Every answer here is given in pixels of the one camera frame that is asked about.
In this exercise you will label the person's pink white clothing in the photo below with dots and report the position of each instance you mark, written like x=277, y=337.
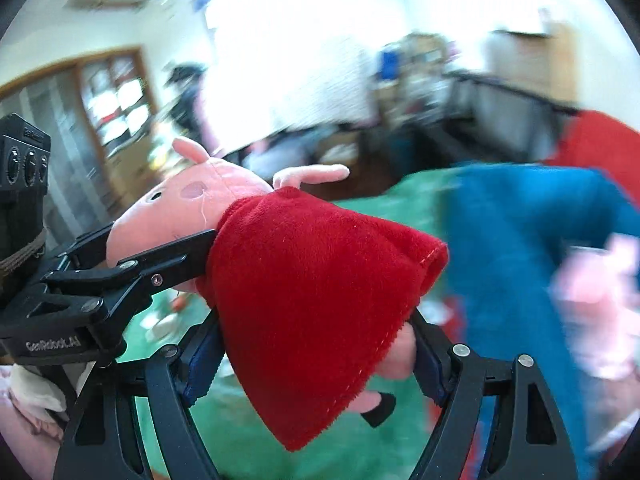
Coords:
x=30, y=435

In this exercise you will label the green floral desktop cloth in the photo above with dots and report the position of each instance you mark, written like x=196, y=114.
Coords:
x=260, y=445

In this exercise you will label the black wooden bench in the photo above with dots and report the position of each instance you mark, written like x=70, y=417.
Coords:
x=500, y=90

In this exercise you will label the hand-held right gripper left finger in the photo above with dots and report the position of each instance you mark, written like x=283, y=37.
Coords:
x=200, y=375

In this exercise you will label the red plush blanket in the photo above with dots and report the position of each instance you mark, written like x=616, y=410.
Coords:
x=605, y=145

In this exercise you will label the blue plastic crate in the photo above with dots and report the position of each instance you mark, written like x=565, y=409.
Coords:
x=505, y=240

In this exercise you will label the floral bed sheet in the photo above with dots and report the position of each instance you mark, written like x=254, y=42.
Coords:
x=280, y=95

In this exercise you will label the window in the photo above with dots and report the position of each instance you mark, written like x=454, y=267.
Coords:
x=260, y=5

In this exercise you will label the large cardboard box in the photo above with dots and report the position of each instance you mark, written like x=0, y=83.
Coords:
x=530, y=60

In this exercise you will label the pig plush with red dress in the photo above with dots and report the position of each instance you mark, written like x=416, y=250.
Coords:
x=310, y=285

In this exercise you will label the blue bag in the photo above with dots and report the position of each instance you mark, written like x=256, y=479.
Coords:
x=390, y=62

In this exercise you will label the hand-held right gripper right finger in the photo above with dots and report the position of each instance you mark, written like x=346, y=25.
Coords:
x=435, y=375

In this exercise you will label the black garbage bag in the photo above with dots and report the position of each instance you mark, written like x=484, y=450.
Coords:
x=187, y=95

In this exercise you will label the glass sliding door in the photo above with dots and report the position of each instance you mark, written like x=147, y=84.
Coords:
x=75, y=170

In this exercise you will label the wooden display cabinet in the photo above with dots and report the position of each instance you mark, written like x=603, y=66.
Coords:
x=120, y=100

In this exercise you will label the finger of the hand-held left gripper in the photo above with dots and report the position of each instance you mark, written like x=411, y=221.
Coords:
x=170, y=260
x=87, y=250

